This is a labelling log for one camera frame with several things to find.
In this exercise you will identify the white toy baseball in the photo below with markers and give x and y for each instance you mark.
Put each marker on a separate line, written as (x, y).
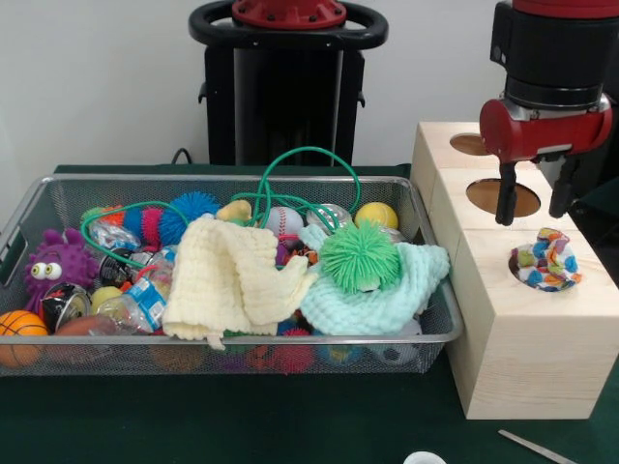
(285, 220)

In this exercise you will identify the purple spiky monster toy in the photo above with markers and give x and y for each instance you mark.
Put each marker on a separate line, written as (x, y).
(50, 266)

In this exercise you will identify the yellow ball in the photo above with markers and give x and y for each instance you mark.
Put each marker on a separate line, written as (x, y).
(376, 215)

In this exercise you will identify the striped spiky caterpillar toy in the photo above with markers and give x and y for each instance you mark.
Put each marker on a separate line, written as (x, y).
(145, 224)

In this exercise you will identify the cream knitted cloth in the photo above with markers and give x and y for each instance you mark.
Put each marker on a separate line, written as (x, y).
(213, 280)

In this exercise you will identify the wooden box with three holes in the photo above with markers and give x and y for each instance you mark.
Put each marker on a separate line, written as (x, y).
(532, 362)

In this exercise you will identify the orange toy basketball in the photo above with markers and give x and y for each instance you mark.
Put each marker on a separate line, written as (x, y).
(21, 328)

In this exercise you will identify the green spiky rubber ball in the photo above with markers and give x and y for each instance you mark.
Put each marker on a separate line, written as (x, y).
(360, 256)

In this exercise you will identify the blue spiky ball with eyes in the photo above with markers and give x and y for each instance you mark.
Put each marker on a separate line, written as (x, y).
(193, 208)

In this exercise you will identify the multicoloured patterned cloth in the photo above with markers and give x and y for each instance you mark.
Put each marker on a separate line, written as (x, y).
(546, 263)

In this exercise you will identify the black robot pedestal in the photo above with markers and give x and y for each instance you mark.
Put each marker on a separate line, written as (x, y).
(285, 96)

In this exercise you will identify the mint green knitted cloth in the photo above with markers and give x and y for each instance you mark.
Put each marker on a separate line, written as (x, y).
(367, 309)

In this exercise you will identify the crushed bottle with blue label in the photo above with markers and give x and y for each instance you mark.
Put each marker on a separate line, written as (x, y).
(138, 302)

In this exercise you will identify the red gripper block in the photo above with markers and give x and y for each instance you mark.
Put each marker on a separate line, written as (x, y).
(541, 135)

